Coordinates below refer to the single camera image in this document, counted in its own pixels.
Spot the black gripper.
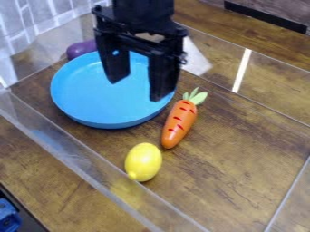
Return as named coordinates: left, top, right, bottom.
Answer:
left=92, top=0, right=187, bottom=102

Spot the orange toy carrot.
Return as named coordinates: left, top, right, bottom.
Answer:
left=162, top=88, right=209, bottom=149

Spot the yellow toy lemon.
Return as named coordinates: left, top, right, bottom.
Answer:
left=124, top=142, right=162, bottom=182

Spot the purple toy eggplant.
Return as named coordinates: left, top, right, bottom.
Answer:
left=66, top=40, right=98, bottom=60

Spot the blue plastic plate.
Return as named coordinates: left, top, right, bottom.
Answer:
left=50, top=52, right=175, bottom=129

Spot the clear acrylic barrier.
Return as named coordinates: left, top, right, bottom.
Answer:
left=0, top=16, right=310, bottom=232

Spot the blue object at corner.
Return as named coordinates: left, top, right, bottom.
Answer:
left=0, top=198, right=22, bottom=232

